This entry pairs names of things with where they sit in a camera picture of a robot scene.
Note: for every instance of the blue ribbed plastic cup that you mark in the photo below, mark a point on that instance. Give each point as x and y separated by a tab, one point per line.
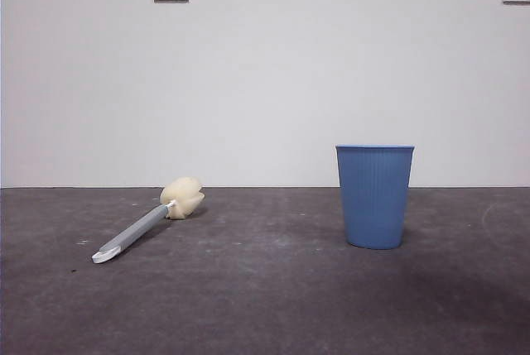
374	198

